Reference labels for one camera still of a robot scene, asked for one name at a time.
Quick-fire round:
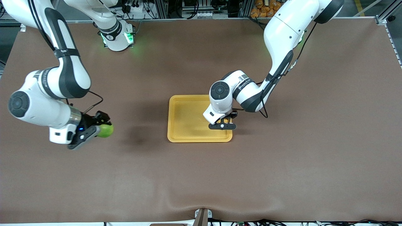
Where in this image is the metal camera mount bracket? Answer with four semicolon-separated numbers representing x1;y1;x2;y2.
194;208;213;226

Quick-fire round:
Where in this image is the aluminium frame post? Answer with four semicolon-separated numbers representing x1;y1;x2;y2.
375;0;402;26

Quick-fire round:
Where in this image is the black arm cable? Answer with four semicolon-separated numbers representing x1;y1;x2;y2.
231;21;318;119
64;90;104;115

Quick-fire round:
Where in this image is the aluminium table edge rail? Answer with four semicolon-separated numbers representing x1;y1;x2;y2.
68;17;378;24

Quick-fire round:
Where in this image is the green apple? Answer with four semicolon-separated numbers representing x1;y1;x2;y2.
96;123;114;138

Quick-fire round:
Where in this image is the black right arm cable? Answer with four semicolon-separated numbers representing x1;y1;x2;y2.
64;90;104;115

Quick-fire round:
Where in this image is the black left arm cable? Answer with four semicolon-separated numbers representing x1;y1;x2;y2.
231;21;318;119

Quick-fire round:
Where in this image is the orange packaged snacks pile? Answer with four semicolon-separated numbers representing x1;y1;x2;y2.
250;0;285;18

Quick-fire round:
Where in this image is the yellow plastic tray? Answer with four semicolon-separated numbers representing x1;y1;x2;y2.
167;94;233;143

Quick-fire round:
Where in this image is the white power strip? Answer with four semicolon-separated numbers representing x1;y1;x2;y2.
121;0;152;14

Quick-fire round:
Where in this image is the brown table mat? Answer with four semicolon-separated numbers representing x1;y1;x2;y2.
0;18;402;224

